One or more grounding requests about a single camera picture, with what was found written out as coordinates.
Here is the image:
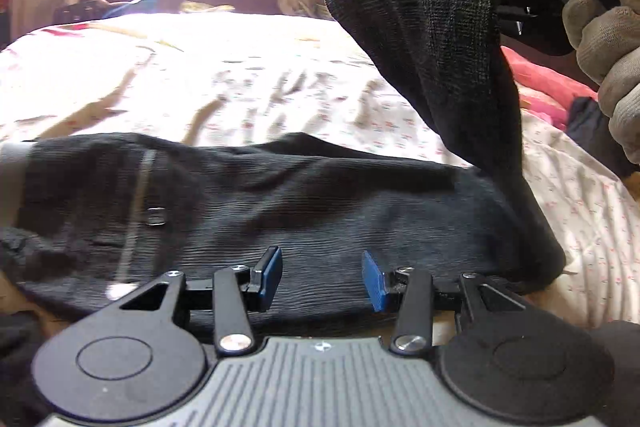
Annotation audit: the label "right white gloved hand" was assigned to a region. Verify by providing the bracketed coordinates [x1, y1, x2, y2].
[562, 0, 640, 165]

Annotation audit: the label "pink pillow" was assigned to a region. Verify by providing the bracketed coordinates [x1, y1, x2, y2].
[501, 46, 598, 131]

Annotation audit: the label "cherry print bed sheet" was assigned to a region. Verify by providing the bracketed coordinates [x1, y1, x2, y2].
[1, 12, 639, 327]

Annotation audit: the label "dark grey knit pants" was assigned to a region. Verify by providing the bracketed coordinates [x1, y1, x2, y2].
[1, 0, 565, 335]

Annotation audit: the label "yellow cloth on bench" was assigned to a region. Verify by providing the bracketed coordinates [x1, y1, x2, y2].
[179, 1, 234, 14]

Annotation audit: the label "dark bag by window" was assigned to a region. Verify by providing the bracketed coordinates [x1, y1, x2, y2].
[53, 0, 158, 25]

